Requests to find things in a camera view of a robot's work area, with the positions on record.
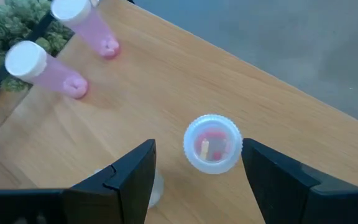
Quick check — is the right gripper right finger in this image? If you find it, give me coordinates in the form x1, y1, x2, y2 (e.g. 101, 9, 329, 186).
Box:
242, 138, 358, 224

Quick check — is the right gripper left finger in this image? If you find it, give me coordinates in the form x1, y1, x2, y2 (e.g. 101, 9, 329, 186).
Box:
62, 138, 157, 224

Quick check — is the clear bottle green label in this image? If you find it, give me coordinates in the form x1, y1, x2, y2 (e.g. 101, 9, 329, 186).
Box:
183, 113, 244, 175

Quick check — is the pink pill vial white cap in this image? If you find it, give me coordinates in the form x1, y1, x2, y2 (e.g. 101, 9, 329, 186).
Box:
4, 40, 89, 100
50, 0, 121, 60

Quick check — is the wooden shelf black metal frame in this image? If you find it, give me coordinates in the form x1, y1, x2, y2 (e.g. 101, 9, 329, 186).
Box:
0, 0, 358, 224

